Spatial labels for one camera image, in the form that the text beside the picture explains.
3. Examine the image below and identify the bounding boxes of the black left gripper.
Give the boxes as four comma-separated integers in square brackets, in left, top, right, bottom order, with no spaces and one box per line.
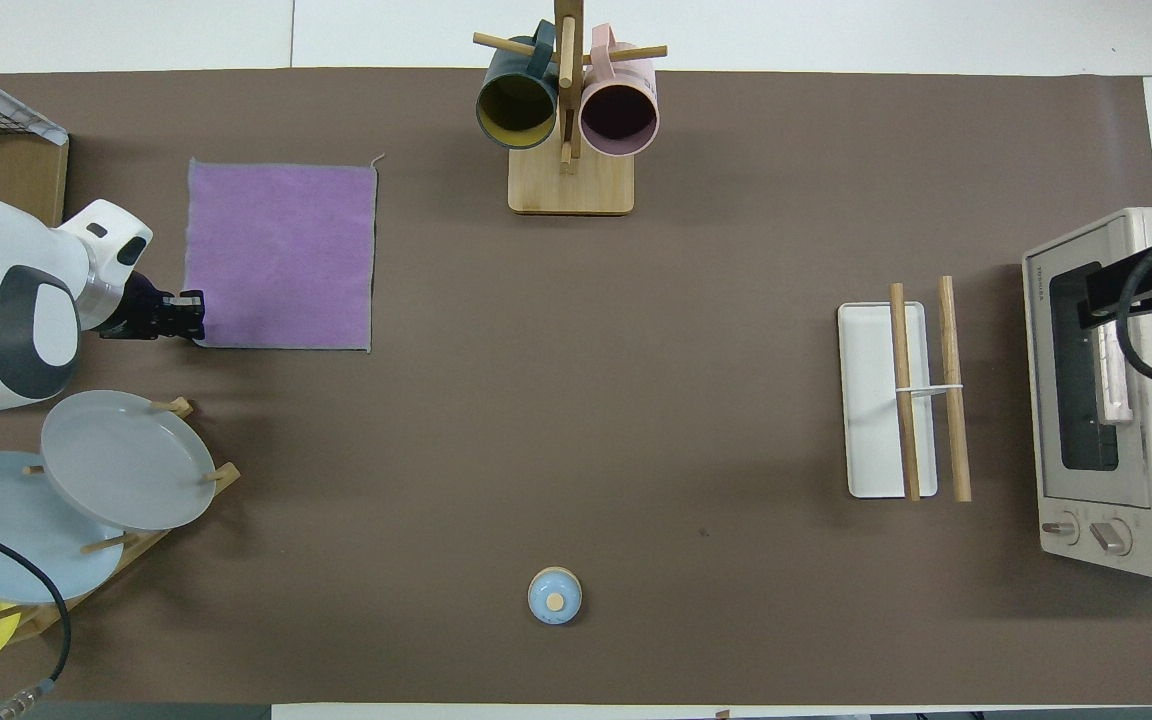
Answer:
[99,270,207,344]

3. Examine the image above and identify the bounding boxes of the purple and grey towel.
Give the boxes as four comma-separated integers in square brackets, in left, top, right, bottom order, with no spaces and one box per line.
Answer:
[183,155,386,353]

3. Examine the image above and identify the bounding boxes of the wooden plate rack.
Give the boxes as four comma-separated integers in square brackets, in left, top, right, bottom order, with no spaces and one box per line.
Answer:
[0,397,242,643]

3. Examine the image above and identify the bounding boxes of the white towel rack wooden bars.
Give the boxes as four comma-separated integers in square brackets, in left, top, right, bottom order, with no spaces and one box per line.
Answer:
[837,276,973,503]

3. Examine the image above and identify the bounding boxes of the grey plate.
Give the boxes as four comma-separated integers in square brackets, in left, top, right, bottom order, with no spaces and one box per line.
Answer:
[40,390,218,532]

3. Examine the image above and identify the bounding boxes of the wooden shelf box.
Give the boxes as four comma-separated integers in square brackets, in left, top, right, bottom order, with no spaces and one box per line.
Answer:
[0,78,70,229]

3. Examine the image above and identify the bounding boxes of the dark teal mug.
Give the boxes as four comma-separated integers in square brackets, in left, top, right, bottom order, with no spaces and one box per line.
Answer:
[476,20,563,151]

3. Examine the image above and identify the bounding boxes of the brown table mat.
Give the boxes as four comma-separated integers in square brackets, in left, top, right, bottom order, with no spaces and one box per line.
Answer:
[0,68,1152,706]

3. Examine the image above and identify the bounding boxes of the wooden mug tree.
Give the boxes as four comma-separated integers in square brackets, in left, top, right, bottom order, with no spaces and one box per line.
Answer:
[473,0,669,216]

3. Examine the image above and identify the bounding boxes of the blue bell wooden knob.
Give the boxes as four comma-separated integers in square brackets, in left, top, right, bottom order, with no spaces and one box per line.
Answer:
[527,566,584,627]

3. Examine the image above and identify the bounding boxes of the pink mug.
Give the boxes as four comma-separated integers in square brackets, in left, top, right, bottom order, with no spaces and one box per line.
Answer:
[579,25,660,158]

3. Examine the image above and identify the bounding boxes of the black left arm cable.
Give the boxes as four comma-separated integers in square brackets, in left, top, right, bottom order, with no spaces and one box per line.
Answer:
[0,514,73,720]

